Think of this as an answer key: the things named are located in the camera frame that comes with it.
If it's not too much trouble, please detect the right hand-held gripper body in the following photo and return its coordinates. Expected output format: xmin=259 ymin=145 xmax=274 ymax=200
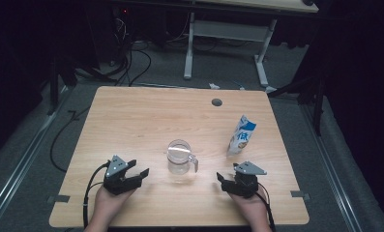
xmin=222 ymin=160 xmax=267 ymax=199

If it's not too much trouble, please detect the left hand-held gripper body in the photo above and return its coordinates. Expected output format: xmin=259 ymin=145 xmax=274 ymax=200
xmin=103 ymin=155 xmax=142 ymax=196

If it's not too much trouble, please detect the white and blue salt bag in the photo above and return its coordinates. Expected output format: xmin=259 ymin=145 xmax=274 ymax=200
xmin=226 ymin=114 xmax=257 ymax=158

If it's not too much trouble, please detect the clear jar with flip lid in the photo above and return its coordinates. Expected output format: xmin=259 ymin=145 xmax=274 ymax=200
xmin=165 ymin=138 xmax=199 ymax=177

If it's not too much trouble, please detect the person's left hand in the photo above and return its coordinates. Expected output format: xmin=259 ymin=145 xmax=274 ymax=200
xmin=94 ymin=185 xmax=137 ymax=224

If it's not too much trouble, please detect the person's right hand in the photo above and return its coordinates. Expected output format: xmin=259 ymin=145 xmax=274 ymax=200
xmin=227 ymin=188 xmax=270 ymax=225

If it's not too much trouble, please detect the grey tape strip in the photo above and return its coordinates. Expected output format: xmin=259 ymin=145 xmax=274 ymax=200
xmin=47 ymin=194 xmax=71 ymax=205
xmin=290 ymin=189 xmax=310 ymax=199

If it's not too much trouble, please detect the black stand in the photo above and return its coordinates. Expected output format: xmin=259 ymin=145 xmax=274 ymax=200
xmin=266 ymin=73 xmax=326 ymax=136
xmin=47 ymin=54 xmax=78 ymax=116

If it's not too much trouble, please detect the desk with white metal legs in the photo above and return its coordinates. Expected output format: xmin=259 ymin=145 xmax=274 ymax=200
xmin=183 ymin=0 xmax=319 ymax=94

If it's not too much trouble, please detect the dark equipment with red light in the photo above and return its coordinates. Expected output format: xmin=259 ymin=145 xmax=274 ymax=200
xmin=110 ymin=4 xmax=134 ymax=66

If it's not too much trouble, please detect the right hand-held gripper black cable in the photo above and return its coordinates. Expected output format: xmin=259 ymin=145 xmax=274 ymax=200
xmin=256 ymin=182 xmax=277 ymax=232

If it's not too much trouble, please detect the hand-held gripper black cable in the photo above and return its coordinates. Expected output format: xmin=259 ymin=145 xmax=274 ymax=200
xmin=256 ymin=182 xmax=277 ymax=232
xmin=81 ymin=160 xmax=112 ymax=230

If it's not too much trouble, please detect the left hand-held gripper black cable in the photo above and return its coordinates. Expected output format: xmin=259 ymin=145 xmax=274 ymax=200
xmin=81 ymin=160 xmax=112 ymax=230

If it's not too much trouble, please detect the black floor cable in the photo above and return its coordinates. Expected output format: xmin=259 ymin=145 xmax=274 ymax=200
xmin=49 ymin=105 xmax=92 ymax=173

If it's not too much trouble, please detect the metal floor rail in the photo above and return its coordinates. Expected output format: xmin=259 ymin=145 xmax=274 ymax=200
xmin=0 ymin=93 xmax=68 ymax=223
xmin=300 ymin=102 xmax=363 ymax=232

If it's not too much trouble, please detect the bundle of black cables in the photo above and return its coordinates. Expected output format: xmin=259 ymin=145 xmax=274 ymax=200
xmin=113 ymin=13 xmax=153 ymax=87

